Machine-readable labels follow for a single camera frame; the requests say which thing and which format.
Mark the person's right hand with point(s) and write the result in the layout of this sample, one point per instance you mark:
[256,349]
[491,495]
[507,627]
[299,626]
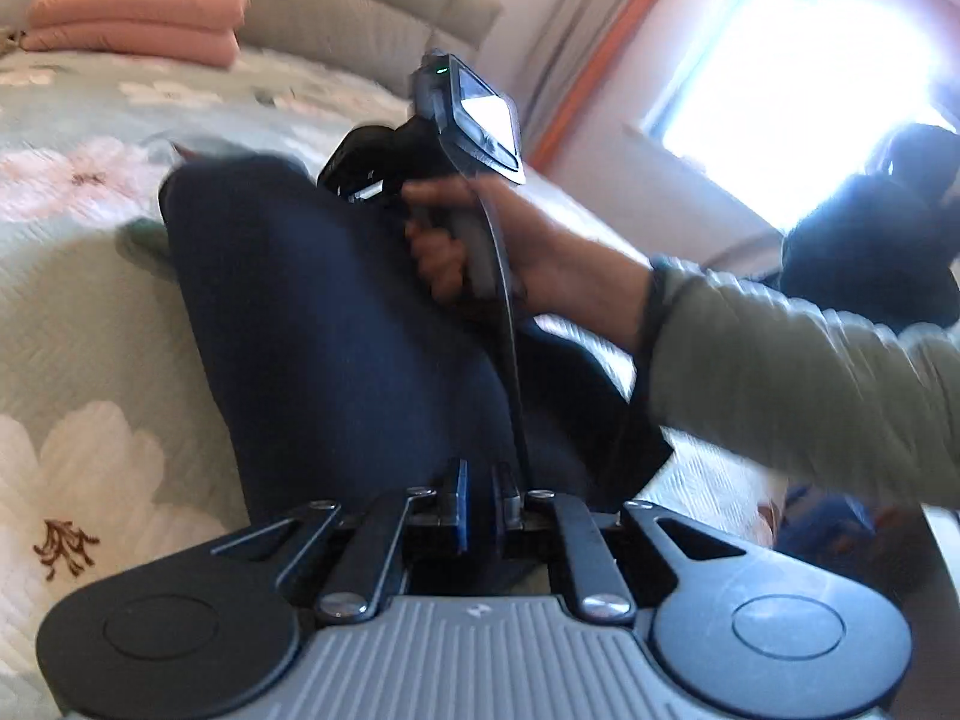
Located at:
[547,255]

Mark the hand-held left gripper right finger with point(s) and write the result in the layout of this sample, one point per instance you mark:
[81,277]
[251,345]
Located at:
[504,499]

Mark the blue and orange cloth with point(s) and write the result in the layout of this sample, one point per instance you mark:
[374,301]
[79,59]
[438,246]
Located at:
[840,529]

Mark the bright window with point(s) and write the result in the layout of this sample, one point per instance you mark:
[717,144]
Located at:
[810,82]

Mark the beige padded headboard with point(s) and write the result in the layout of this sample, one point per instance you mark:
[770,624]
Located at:
[337,4]

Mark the floral green bedspread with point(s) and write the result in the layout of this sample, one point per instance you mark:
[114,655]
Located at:
[82,330]

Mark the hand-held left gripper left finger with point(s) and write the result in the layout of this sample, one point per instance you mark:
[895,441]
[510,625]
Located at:
[456,510]

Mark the person's right forearm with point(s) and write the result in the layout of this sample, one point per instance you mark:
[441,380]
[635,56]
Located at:
[810,382]

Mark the navy blue garment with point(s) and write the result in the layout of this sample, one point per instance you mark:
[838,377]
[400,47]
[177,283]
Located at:
[337,330]

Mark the beige curtain with orange edge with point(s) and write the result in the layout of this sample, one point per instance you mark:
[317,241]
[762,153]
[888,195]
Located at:
[600,37]

